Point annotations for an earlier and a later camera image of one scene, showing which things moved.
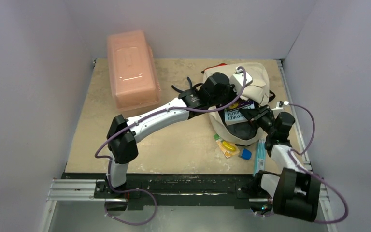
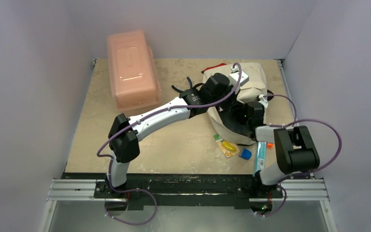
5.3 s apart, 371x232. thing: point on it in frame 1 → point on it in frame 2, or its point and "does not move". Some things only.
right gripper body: [255, 112] → [236, 124]
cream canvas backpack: [241, 120] does not move
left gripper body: [228, 95] → [226, 105]
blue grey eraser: [246, 154] does not move
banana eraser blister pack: [227, 148] does not move
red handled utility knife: [219, 65] does not move
